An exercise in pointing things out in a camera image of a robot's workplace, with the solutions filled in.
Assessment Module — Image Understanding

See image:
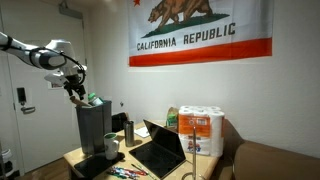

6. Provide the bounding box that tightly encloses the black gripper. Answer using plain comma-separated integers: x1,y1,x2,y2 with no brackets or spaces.
63,74,87,101

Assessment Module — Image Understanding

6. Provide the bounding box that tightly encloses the brown cardboard paper towel roll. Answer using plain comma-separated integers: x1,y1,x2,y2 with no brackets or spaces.
68,95,92,108

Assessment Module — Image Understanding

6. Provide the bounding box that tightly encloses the grey plastic bin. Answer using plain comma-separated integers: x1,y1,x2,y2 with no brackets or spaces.
75,99,113,156

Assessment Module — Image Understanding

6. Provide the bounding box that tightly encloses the orange white paper towel package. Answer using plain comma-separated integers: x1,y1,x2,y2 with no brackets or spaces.
177,105,226,158

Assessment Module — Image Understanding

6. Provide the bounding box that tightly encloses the silver paper towel holder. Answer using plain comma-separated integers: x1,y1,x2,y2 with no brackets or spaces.
181,125,208,180

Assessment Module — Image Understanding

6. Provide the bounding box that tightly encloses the green lid plastic bottle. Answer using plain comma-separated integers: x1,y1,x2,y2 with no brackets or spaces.
87,92,104,107

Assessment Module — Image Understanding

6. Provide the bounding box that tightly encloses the black bag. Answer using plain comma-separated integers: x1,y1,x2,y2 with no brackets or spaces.
111,112,130,134

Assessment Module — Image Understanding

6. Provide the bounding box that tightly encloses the black door keypad lock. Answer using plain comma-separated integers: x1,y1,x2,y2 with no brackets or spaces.
16,87,27,105

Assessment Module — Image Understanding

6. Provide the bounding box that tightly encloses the white green mug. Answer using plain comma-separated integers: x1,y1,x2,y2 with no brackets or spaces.
103,132,120,161

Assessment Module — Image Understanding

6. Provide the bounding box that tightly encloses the steel tumbler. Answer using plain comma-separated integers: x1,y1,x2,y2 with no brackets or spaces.
123,120,136,148

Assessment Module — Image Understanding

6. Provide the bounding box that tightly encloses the black tablet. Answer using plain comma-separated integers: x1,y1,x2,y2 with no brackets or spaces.
73,151,126,180

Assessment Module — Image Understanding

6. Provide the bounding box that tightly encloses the white paper sheet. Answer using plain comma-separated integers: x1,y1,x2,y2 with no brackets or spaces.
134,126,152,139

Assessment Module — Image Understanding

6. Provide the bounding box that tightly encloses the grey door closer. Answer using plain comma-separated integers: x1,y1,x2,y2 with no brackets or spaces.
58,3,84,20

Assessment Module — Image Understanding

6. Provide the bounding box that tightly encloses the blue white pen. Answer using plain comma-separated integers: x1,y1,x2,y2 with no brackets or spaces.
111,166,135,174

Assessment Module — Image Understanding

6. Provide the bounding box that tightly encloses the teal white pen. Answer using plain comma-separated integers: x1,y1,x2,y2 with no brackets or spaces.
106,170,128,180

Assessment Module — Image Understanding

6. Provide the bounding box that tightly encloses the black laptop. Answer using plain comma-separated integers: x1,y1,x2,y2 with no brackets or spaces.
128,119,187,180

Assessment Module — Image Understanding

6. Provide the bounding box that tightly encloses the California Republic bear flag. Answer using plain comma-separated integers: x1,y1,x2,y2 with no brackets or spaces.
128,0,274,68

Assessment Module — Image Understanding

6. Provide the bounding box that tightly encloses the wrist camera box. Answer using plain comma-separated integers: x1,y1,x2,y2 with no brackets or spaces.
44,71,68,89

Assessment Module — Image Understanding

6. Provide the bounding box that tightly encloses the silver door handle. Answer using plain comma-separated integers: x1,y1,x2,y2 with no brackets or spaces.
20,105,36,115

